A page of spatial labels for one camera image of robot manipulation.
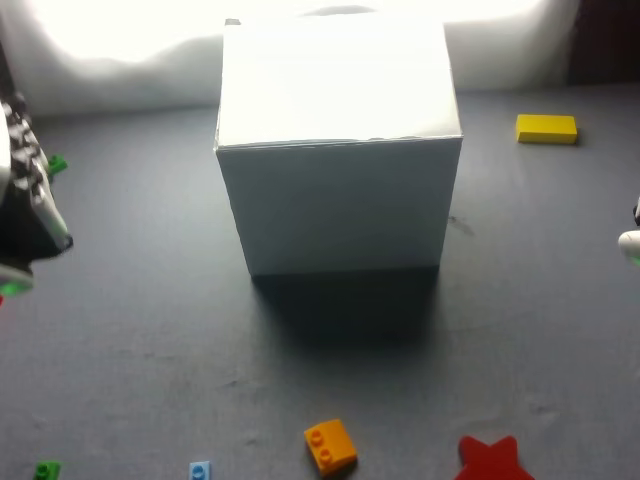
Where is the yellow-orange toy block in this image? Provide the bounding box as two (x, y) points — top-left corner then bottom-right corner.
(515, 113), (579, 146)

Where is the cardboard box with flaps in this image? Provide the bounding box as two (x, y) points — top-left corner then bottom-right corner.
(213, 17), (465, 279)

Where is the grey table cloth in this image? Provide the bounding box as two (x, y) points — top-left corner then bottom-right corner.
(0, 82), (640, 480)

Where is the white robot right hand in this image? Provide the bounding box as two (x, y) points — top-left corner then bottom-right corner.
(618, 197), (640, 271)

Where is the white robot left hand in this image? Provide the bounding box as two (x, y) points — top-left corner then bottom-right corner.
(0, 89), (75, 297)

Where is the red star block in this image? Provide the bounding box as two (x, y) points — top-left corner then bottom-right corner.
(457, 434), (536, 480)

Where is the white background cloth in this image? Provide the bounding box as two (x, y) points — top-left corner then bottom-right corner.
(0, 0), (576, 119)

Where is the orange toy brick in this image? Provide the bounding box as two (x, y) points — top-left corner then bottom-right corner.
(303, 418), (359, 476)

